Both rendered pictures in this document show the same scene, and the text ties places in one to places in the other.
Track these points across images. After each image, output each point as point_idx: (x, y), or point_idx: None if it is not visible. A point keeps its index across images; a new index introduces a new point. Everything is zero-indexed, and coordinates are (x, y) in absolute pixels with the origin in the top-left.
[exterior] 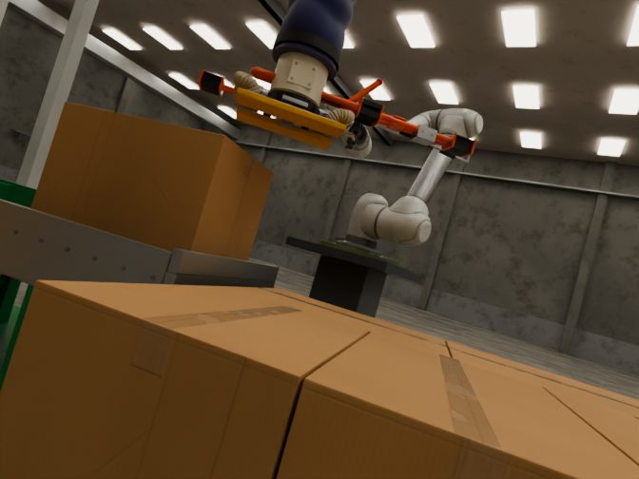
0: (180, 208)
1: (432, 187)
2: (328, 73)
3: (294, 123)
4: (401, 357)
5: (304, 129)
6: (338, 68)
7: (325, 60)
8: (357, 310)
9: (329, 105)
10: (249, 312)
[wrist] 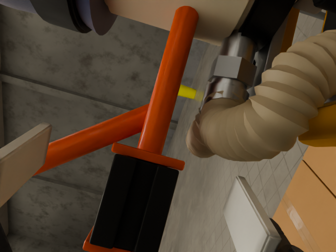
0: None
1: None
2: (101, 3)
3: (295, 26)
4: (333, 234)
5: (323, 22)
6: (79, 29)
7: (116, 15)
8: None
9: (187, 58)
10: None
